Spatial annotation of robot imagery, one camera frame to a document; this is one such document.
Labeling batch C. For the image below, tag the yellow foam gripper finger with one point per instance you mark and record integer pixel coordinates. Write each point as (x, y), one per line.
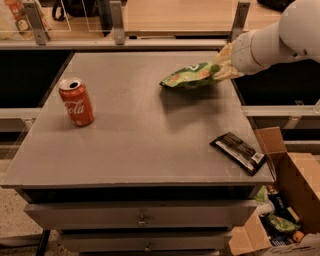
(226, 72)
(224, 55)

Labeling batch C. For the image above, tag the green rice chip bag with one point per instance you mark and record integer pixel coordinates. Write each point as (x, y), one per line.
(195, 75)

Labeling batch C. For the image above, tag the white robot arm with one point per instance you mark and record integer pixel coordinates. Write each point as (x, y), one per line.
(295, 37)

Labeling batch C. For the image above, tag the black rxbar chocolate bar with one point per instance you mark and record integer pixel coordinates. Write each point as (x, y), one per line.
(240, 152)

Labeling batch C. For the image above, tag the green snack bag in box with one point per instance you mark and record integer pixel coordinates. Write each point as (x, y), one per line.
(281, 224)

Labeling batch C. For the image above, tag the black bag on desk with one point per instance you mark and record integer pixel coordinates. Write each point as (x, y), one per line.
(74, 8)

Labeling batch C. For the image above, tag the wooden desk top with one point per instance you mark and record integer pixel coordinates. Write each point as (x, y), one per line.
(173, 17)

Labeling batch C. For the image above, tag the brown cardboard box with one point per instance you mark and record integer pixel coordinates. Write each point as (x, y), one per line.
(298, 179)

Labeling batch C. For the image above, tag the grey upper drawer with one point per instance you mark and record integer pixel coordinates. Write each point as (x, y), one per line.
(141, 214)

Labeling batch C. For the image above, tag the grey drawer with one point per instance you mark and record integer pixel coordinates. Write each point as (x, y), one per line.
(141, 214)
(146, 241)

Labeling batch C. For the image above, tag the dark bottle in box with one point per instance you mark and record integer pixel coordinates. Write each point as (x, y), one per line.
(275, 197)

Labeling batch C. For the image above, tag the orange Coca-Cola can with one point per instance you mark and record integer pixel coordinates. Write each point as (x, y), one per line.
(76, 100)

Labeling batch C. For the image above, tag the grey lower drawer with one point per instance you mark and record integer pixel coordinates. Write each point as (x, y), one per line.
(146, 241)

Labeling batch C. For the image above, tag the orange bottle behind glass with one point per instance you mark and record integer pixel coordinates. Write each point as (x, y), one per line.
(17, 10)

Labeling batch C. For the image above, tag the right metal bracket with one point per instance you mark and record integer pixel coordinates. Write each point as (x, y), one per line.
(239, 19)

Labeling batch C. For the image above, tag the metal bracket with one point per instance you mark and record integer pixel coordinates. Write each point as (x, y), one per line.
(239, 19)
(117, 20)
(33, 12)

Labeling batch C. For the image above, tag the middle metal bracket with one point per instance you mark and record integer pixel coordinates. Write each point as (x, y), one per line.
(117, 20)

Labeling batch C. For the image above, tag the left metal bracket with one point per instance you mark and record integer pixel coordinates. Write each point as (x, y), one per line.
(33, 12)

